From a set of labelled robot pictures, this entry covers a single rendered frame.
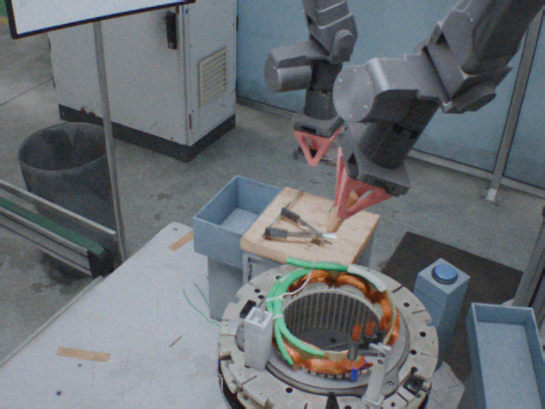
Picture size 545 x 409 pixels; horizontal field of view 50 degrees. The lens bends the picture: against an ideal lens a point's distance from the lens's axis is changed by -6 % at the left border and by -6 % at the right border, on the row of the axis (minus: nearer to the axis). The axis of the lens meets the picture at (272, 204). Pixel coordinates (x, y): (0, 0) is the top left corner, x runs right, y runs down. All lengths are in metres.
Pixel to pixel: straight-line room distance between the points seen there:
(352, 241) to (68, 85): 2.80
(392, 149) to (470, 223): 2.43
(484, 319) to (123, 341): 0.73
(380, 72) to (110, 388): 0.87
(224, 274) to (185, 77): 1.98
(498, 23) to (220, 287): 0.88
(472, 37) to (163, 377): 0.92
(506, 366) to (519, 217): 2.26
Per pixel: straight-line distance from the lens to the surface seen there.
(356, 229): 1.15
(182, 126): 3.22
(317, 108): 1.04
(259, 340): 0.81
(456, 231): 3.03
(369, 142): 0.69
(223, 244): 1.16
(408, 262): 2.76
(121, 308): 1.40
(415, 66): 0.64
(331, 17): 0.95
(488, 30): 0.56
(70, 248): 1.66
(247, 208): 1.31
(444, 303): 1.12
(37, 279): 2.72
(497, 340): 1.06
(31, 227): 1.75
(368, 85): 0.60
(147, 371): 1.27
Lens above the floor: 1.76
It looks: 36 degrees down
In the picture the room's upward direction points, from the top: 2 degrees clockwise
